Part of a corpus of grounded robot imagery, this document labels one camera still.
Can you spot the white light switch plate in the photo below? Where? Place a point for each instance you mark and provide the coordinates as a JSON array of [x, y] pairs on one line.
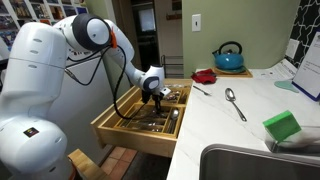
[[196, 23]]

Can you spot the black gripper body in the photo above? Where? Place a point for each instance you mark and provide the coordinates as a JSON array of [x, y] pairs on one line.
[[156, 95]]

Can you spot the white refrigerator with photos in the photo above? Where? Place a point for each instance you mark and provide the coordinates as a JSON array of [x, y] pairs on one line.
[[83, 110]]

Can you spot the small silver fork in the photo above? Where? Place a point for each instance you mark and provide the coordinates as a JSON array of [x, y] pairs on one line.
[[204, 92]]

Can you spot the wooden trivet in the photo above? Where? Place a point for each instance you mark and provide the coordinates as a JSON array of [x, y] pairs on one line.
[[239, 73]]

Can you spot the clear sponge holder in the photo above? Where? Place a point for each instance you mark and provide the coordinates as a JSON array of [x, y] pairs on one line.
[[305, 142]]

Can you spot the green sponge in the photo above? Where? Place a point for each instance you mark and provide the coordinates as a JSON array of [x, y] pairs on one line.
[[281, 126]]

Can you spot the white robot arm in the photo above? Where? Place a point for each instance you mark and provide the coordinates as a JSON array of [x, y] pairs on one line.
[[122, 52]]

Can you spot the teal silicone mat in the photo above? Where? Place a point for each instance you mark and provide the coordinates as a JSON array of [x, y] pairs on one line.
[[286, 85]]

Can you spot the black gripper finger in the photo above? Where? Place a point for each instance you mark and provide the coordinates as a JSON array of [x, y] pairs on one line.
[[155, 106], [159, 106]]

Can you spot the large silver serving spoon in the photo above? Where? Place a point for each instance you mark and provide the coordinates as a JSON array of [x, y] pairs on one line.
[[230, 96]]

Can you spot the stainless steel sink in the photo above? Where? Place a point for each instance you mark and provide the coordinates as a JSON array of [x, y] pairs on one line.
[[225, 162]]

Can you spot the white wall outlet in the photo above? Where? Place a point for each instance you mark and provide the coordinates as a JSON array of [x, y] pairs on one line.
[[292, 48]]

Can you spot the blue clipboard with paper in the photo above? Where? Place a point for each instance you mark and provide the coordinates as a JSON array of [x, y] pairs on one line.
[[307, 78]]

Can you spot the paper sheet on counter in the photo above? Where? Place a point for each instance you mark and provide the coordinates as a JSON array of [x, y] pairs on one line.
[[283, 70]]

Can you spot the wooden cutlery organizer tray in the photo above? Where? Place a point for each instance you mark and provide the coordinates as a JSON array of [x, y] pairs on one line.
[[140, 117]]

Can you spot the blue tea kettle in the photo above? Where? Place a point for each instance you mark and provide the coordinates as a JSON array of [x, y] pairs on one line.
[[228, 60]]

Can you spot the wooden kitchen drawer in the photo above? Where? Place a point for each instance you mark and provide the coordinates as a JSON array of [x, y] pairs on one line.
[[104, 128]]

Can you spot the silver spoon in drawer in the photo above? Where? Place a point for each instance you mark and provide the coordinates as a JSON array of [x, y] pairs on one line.
[[173, 118]]

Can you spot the wooden stool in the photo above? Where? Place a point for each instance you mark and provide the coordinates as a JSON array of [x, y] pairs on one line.
[[83, 168]]

